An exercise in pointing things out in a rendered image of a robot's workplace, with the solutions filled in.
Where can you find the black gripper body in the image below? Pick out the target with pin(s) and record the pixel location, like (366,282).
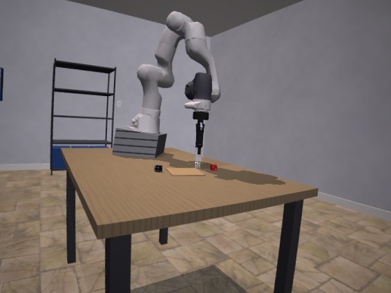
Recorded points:
(200,116)

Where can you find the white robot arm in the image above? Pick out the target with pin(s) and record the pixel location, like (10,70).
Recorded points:
(203,89)

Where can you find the tan square mat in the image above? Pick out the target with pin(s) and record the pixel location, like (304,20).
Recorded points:
(184,172)

